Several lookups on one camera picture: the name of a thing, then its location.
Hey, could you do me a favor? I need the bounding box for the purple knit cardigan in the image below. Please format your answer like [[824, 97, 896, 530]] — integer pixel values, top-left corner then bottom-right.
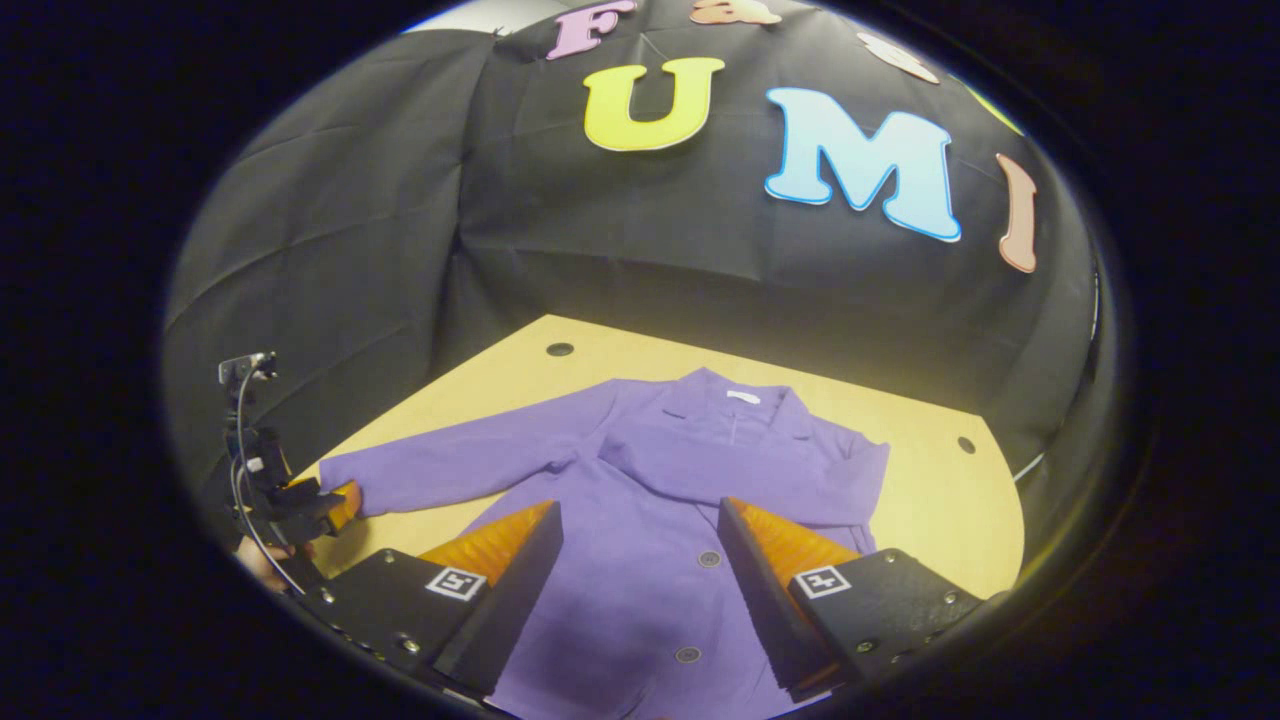
[[318, 367, 891, 720]]

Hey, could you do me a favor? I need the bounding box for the black backdrop cloth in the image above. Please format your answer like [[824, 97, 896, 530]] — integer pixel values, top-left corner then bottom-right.
[[165, 0, 1106, 546]]

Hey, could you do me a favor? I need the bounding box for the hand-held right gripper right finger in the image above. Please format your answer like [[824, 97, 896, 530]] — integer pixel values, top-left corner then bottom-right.
[[716, 497, 1006, 705]]

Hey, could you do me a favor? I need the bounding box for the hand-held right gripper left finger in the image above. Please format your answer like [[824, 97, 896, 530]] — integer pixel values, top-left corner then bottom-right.
[[300, 500, 565, 703]]

